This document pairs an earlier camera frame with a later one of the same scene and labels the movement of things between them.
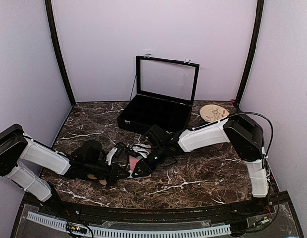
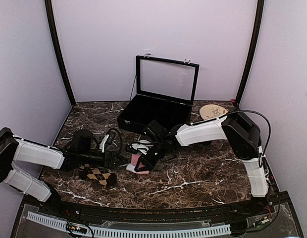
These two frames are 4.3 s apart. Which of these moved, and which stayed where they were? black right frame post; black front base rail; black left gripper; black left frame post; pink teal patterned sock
Moved: black left gripper; pink teal patterned sock
Stayed: black left frame post; black front base rail; black right frame post
